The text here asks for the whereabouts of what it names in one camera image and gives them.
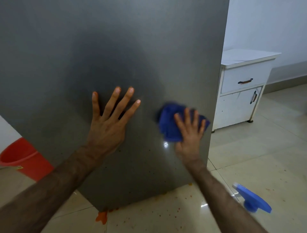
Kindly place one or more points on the person's right hand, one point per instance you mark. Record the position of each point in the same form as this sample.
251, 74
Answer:
190, 144

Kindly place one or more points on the blue cleaning cloth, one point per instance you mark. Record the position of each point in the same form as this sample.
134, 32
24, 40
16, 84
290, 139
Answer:
169, 122

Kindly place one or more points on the white cabinet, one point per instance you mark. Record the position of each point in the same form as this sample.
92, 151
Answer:
237, 105

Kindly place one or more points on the person's left little finger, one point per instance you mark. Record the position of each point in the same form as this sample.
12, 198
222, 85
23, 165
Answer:
96, 105

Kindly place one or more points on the person's left hand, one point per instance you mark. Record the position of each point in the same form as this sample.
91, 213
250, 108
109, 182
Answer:
108, 133

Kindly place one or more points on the person's left forearm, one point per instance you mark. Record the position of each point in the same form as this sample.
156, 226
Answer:
50, 189

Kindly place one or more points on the red plastic bucket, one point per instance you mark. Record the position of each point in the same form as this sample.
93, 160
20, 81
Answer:
26, 158

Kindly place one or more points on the person's left middle finger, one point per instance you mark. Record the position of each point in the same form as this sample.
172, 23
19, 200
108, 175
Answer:
124, 102

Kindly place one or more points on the grey refrigerator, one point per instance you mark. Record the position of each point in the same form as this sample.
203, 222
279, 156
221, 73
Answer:
72, 48

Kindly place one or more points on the person's right thumb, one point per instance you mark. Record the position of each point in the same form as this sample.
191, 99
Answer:
178, 148

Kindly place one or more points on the person's right little finger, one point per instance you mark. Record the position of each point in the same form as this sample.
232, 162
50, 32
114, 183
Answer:
202, 128

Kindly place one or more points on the person's right middle finger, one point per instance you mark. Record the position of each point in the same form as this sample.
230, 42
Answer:
187, 121

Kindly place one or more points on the person's right forearm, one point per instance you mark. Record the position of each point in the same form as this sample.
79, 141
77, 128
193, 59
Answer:
223, 204

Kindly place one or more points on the blue spray bottle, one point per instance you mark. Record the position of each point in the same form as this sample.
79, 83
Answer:
251, 199

